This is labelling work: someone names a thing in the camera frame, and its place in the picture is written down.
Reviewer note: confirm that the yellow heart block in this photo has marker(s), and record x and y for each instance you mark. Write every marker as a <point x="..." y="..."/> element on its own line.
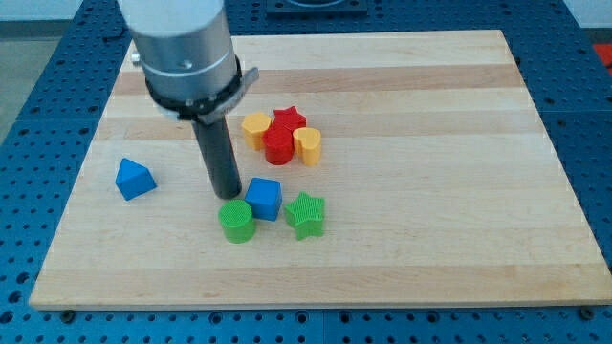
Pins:
<point x="307" y="145"/>

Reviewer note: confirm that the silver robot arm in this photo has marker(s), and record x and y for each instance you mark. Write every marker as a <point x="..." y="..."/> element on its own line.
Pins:
<point x="187" y="56"/>

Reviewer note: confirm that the red star block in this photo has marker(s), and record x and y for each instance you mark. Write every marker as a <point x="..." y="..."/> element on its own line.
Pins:
<point x="289" y="119"/>

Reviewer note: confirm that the wooden board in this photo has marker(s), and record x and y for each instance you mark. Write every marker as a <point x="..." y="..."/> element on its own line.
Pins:
<point x="441" y="186"/>

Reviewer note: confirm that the green cylinder block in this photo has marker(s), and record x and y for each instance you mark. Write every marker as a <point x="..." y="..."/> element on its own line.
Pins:
<point x="237" y="221"/>

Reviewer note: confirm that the red cylinder block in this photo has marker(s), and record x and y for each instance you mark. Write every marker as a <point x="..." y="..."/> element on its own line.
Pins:
<point x="278" y="144"/>

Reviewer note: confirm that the green star block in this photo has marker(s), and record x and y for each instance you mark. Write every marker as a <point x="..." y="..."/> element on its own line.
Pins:
<point x="305" y="215"/>

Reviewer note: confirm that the red object at edge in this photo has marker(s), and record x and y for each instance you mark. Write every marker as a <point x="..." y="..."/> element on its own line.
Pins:
<point x="604" y="52"/>

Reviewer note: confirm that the blue cube block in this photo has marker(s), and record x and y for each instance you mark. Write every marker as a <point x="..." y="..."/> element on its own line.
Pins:
<point x="264" y="196"/>

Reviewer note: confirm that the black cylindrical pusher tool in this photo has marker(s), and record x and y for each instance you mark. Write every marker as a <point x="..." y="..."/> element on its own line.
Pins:
<point x="217" y="152"/>

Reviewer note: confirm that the blue triangle block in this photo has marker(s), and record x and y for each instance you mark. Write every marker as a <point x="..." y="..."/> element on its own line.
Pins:
<point x="133" y="179"/>

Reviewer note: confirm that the yellow hexagon block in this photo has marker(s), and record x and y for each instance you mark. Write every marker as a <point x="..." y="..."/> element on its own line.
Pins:
<point x="254" y="127"/>

